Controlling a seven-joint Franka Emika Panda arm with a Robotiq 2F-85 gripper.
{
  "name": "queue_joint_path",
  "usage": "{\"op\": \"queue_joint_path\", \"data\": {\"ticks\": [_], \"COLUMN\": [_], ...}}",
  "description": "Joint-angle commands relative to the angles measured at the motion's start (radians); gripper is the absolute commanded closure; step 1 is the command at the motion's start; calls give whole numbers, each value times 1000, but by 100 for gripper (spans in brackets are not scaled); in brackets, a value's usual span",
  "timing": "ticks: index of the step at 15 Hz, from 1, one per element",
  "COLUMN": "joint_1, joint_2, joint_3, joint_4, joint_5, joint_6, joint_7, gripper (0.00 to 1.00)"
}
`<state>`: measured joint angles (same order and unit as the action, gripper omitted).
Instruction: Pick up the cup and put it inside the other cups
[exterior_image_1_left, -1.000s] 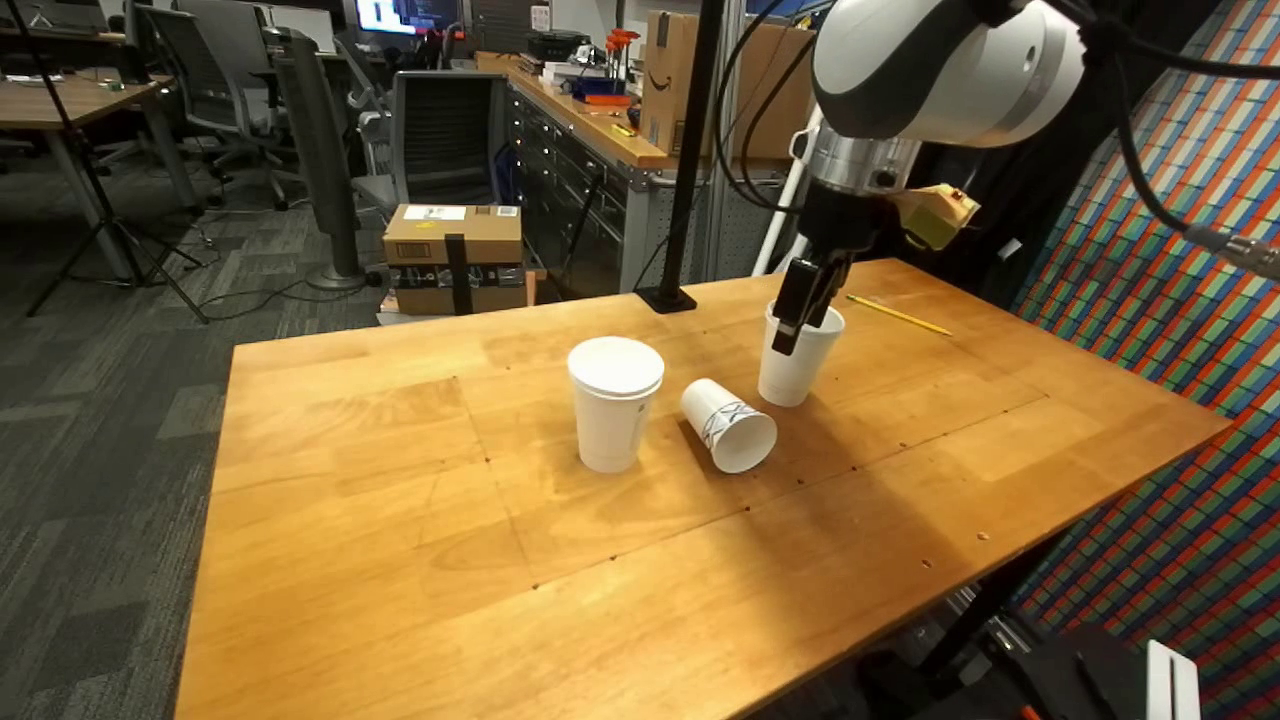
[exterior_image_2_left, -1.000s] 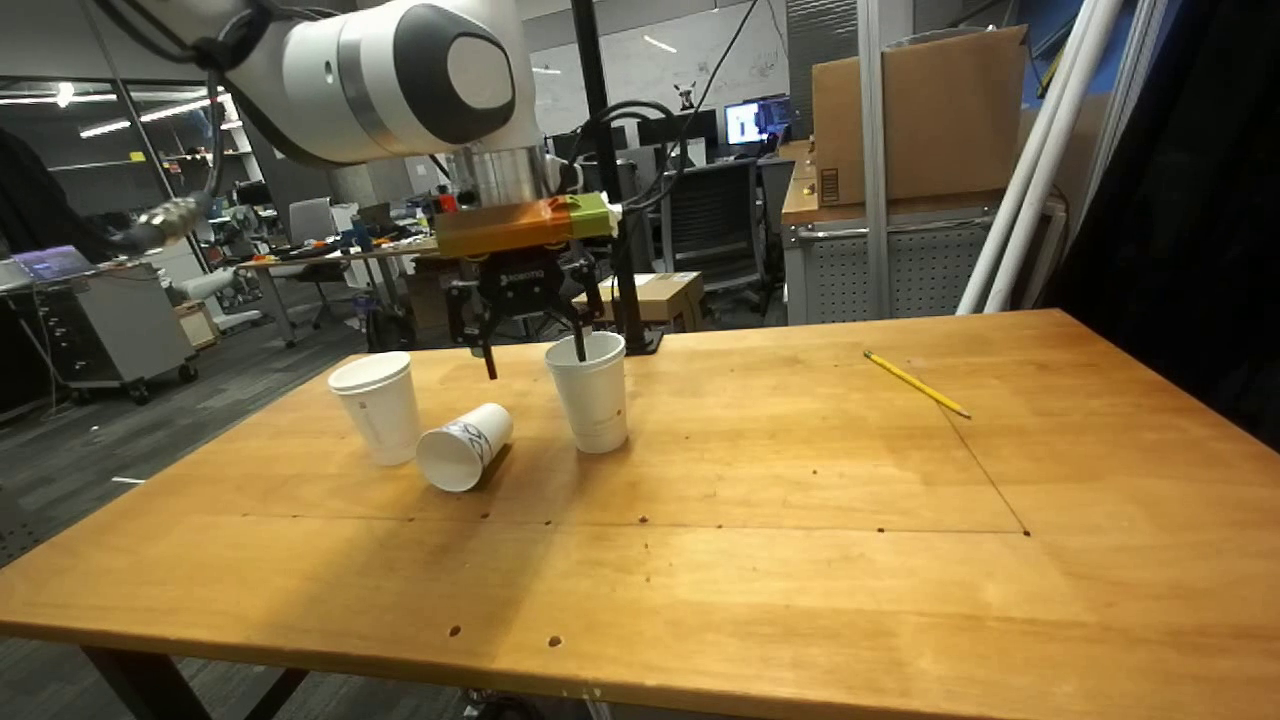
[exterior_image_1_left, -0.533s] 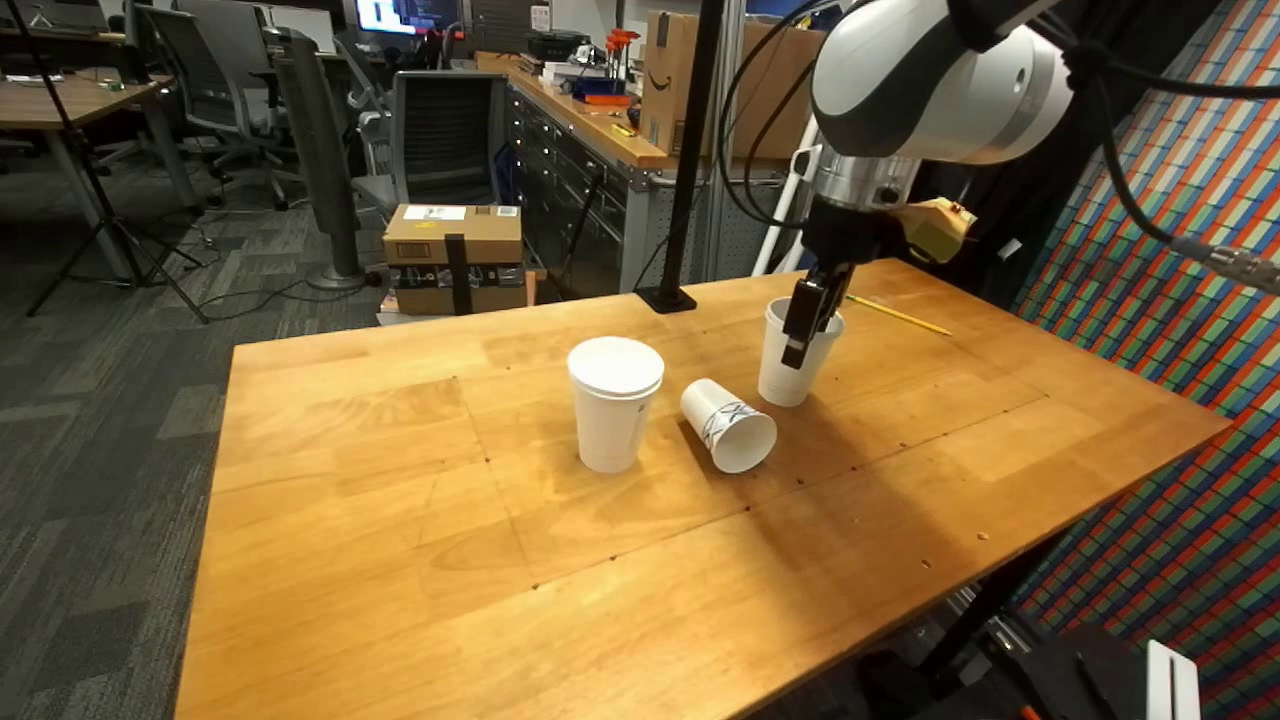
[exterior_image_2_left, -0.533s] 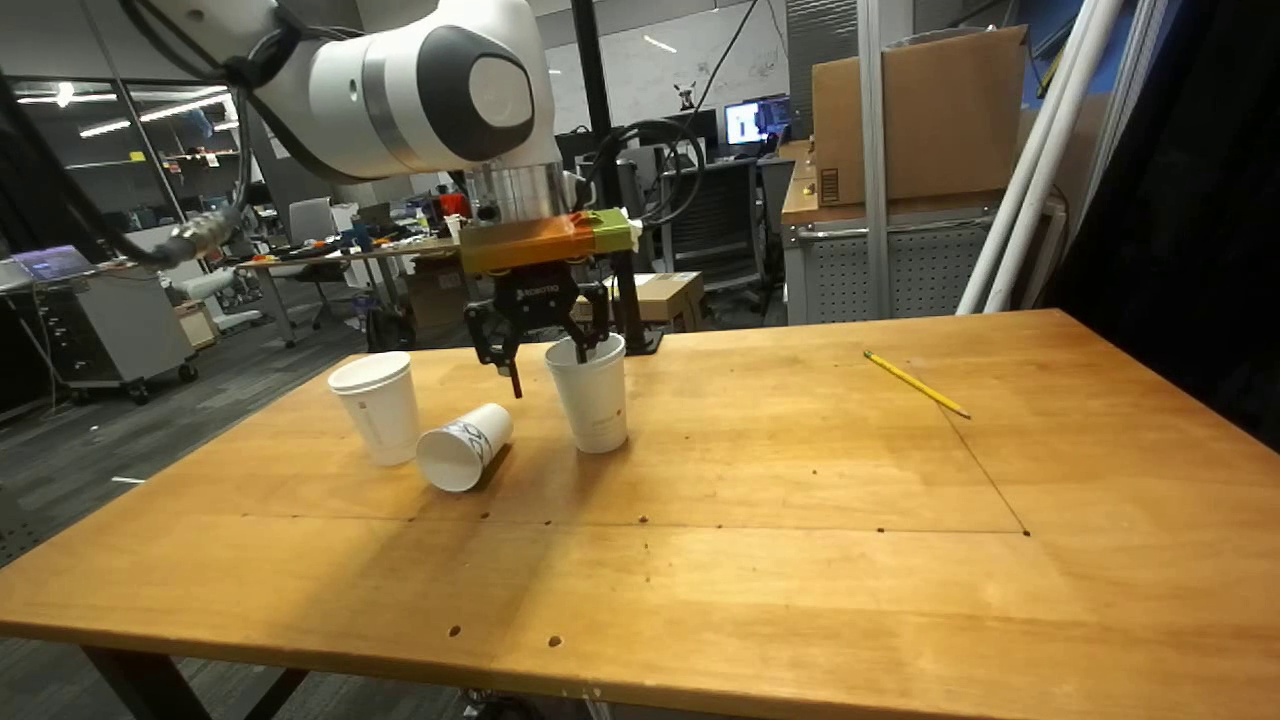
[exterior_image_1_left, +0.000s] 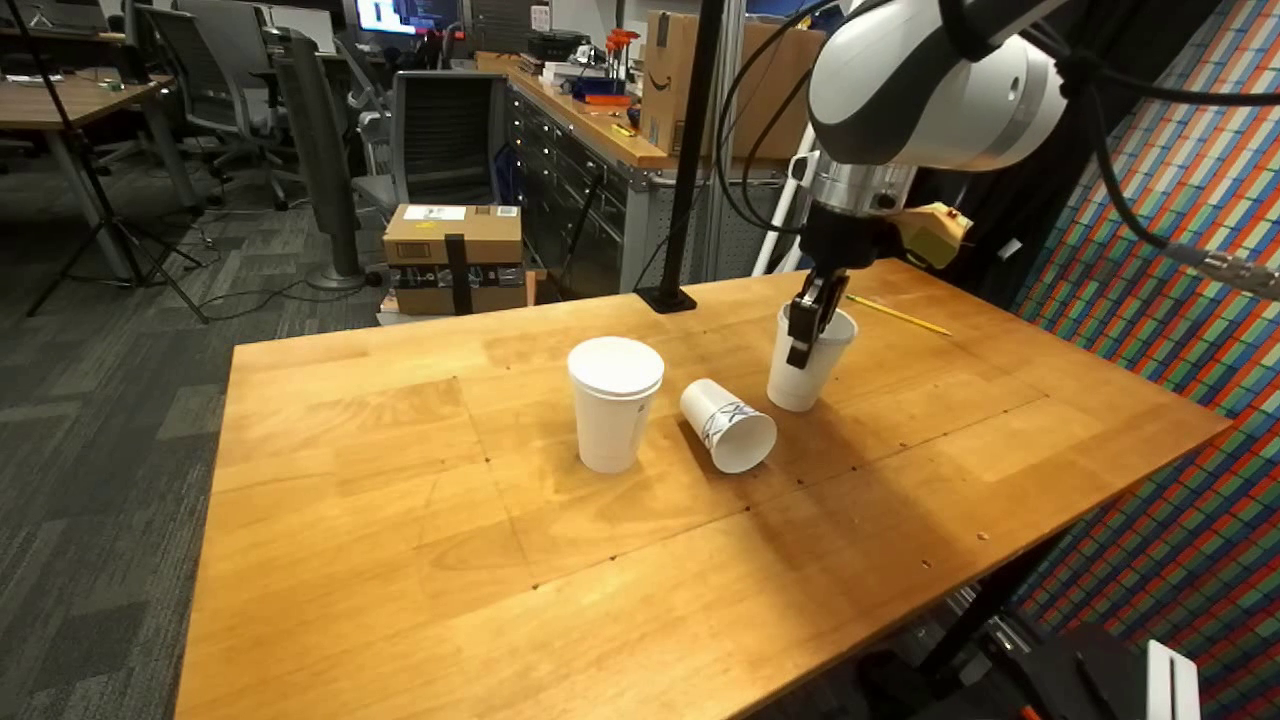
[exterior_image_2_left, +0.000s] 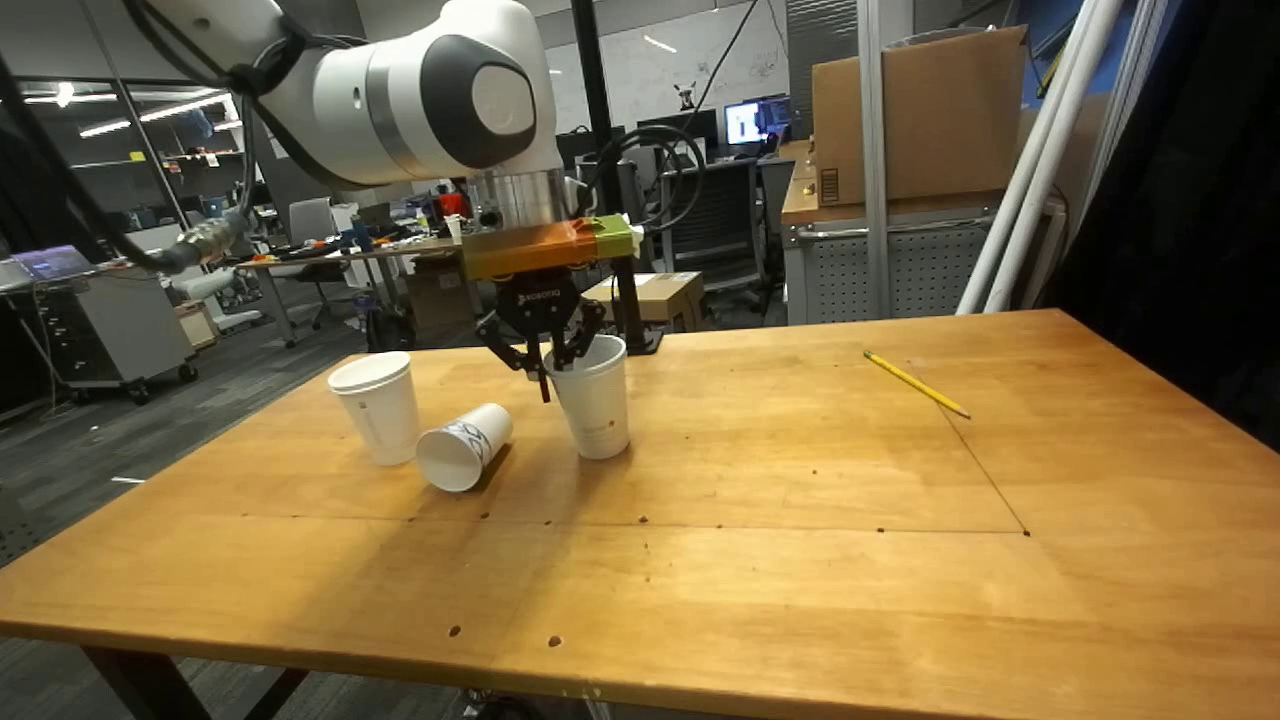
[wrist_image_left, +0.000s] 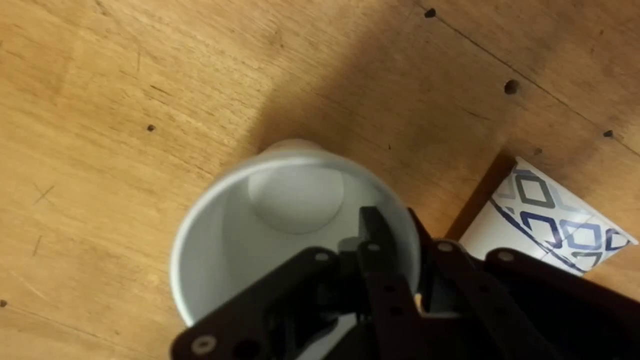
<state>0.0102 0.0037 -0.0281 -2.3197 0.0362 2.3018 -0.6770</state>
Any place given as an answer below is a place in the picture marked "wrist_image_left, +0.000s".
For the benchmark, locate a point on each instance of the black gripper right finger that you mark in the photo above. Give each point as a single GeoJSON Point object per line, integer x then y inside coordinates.
{"type": "Point", "coordinates": [520, 306]}

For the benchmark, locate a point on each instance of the plain white paper cup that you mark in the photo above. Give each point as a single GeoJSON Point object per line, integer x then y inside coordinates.
{"type": "Point", "coordinates": [267, 221]}

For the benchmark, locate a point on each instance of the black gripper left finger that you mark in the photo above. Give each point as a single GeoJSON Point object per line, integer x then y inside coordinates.
{"type": "Point", "coordinates": [300, 300]}

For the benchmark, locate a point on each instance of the white cup with blue print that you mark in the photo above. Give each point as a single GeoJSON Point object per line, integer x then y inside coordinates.
{"type": "Point", "coordinates": [540, 212]}

